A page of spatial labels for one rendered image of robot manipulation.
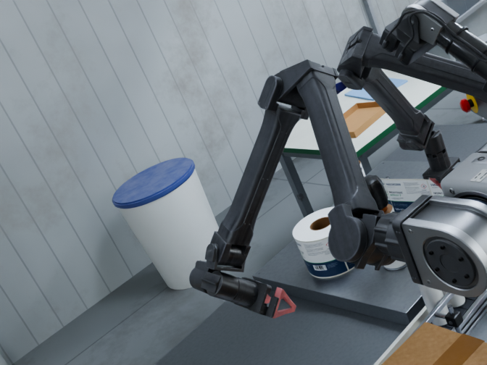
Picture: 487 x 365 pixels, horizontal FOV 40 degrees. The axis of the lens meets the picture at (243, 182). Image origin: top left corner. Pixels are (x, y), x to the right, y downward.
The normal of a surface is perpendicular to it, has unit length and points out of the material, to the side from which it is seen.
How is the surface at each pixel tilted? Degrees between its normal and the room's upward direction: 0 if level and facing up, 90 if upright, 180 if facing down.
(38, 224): 90
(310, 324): 0
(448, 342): 0
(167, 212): 94
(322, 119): 49
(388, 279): 0
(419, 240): 90
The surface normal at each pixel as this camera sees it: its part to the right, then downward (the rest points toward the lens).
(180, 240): 0.24, 0.35
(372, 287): -0.39, -0.85
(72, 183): 0.57, 0.08
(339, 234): -0.81, -0.14
